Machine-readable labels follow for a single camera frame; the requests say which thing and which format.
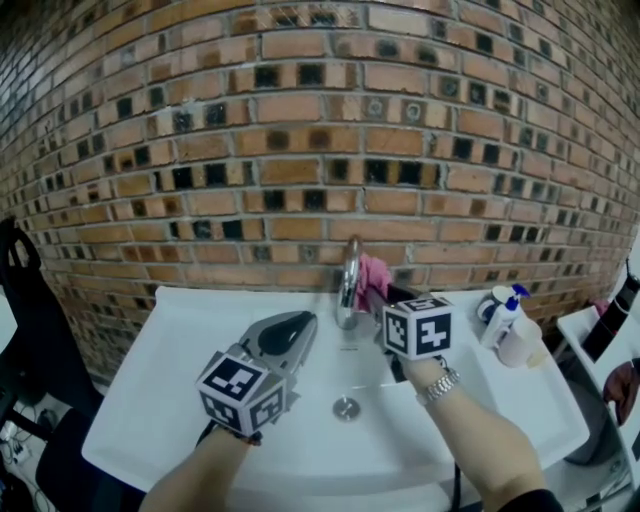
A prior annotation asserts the pink cloth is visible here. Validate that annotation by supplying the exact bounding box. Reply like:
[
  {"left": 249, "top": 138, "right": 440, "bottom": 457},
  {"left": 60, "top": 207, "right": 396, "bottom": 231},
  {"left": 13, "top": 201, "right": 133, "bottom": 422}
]
[{"left": 355, "top": 252, "right": 394, "bottom": 311}]

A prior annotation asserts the person's right forearm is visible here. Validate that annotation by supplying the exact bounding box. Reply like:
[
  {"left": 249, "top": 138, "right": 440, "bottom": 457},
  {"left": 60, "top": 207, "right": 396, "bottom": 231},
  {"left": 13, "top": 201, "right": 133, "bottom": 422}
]
[{"left": 402, "top": 357, "right": 566, "bottom": 512}]

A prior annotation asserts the white side shelf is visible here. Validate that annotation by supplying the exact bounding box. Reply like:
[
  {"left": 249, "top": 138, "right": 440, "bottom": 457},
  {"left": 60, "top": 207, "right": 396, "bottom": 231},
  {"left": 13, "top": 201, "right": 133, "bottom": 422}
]
[{"left": 557, "top": 304, "right": 640, "bottom": 466}]

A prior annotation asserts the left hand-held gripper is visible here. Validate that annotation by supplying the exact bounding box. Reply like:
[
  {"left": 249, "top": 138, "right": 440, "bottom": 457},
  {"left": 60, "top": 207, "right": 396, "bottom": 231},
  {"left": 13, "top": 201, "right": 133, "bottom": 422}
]
[{"left": 194, "top": 309, "right": 319, "bottom": 436}]

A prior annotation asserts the white ceramic sink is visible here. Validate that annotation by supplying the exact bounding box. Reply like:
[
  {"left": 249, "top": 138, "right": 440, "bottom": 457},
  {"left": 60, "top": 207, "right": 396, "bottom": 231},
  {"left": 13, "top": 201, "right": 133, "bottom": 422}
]
[{"left": 81, "top": 285, "right": 591, "bottom": 501}]

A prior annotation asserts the white bottle with blue pump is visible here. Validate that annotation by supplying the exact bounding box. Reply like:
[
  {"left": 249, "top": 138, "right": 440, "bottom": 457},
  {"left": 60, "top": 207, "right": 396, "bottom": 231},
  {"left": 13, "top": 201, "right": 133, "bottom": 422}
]
[{"left": 479, "top": 283, "right": 531, "bottom": 349}]

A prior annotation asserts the pale pink cup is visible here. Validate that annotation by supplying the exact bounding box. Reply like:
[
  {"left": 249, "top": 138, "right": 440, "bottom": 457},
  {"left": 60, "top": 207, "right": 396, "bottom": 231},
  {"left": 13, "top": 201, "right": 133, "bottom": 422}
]
[{"left": 499, "top": 317, "right": 544, "bottom": 369}]

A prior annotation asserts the black office chair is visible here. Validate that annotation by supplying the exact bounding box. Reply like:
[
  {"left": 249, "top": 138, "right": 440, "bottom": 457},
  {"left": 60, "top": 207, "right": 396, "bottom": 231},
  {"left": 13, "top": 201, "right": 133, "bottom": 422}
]
[{"left": 0, "top": 217, "right": 151, "bottom": 512}]

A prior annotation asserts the person's left forearm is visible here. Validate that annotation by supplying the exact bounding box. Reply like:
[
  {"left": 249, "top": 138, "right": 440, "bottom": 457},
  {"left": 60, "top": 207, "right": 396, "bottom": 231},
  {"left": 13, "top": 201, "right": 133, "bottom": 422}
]
[{"left": 144, "top": 429, "right": 264, "bottom": 512}]

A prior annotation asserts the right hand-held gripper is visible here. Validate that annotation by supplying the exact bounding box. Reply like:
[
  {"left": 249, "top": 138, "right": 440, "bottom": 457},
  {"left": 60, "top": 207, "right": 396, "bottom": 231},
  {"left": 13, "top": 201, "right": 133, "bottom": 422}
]
[{"left": 365, "top": 283, "right": 454, "bottom": 385}]

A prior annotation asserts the metal sink drain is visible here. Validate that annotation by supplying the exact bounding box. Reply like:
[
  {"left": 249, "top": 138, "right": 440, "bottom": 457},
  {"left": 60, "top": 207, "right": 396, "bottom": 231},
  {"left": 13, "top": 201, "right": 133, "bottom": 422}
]
[{"left": 332, "top": 394, "right": 361, "bottom": 420}]

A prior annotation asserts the chrome faucet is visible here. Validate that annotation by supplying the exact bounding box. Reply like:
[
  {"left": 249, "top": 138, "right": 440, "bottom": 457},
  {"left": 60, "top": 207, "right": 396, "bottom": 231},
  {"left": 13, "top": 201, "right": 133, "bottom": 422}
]
[{"left": 335, "top": 235, "right": 362, "bottom": 331}]

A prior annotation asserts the black cylindrical object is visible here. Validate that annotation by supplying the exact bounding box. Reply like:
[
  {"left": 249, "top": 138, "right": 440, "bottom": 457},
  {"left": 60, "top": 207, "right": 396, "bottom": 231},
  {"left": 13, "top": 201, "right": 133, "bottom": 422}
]
[{"left": 582, "top": 272, "right": 640, "bottom": 364}]

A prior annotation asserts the silver wristwatch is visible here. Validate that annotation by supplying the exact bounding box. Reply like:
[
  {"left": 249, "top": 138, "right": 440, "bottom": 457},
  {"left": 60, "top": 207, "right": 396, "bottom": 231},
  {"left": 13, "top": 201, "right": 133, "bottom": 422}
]
[{"left": 415, "top": 368, "right": 462, "bottom": 406}]

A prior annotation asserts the white power strip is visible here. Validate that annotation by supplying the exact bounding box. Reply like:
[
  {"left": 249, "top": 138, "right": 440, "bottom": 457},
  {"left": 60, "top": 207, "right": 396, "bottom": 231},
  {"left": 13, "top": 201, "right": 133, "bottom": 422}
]
[{"left": 2, "top": 434, "right": 31, "bottom": 466}]

